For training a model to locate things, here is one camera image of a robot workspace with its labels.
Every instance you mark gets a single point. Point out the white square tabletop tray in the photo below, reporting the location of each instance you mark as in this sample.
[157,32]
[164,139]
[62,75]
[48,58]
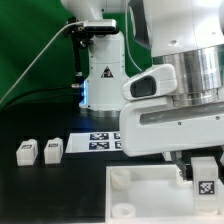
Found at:
[154,194]

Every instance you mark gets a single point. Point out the silver camera on stand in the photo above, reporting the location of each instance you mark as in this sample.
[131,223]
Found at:
[97,26]

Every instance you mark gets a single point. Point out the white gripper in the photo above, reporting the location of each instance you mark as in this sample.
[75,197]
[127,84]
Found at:
[153,126]

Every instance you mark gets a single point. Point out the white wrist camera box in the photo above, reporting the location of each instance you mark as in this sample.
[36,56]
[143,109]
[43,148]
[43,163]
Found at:
[156,81]

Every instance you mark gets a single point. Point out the white sheet with markers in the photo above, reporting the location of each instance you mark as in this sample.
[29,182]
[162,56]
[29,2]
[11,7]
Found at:
[93,142]

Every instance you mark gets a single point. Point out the black camera stand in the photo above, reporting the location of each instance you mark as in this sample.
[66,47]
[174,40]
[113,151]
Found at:
[77,50]

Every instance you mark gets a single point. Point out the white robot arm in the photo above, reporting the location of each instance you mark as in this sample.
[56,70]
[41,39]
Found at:
[178,102]

